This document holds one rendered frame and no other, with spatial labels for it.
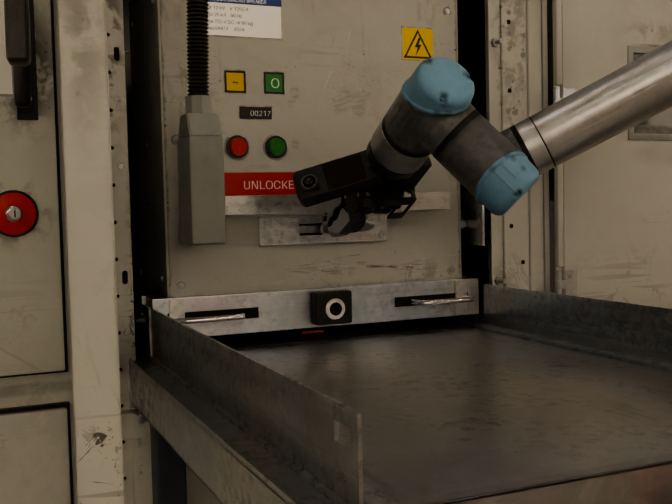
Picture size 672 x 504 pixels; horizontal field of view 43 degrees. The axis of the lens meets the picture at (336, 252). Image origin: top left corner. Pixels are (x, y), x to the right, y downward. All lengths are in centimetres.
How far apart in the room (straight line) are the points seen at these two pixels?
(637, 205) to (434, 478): 99
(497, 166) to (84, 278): 57
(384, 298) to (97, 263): 84
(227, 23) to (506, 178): 51
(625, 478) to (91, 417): 39
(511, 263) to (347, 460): 89
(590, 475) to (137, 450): 72
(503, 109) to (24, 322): 80
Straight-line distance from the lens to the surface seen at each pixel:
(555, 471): 69
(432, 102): 100
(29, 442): 120
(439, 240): 142
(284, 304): 130
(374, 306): 136
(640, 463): 72
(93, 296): 58
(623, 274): 156
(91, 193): 58
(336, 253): 134
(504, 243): 144
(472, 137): 102
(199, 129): 116
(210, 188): 116
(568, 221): 149
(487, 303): 144
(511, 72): 146
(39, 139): 117
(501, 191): 101
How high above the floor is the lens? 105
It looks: 3 degrees down
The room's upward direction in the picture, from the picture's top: 1 degrees counter-clockwise
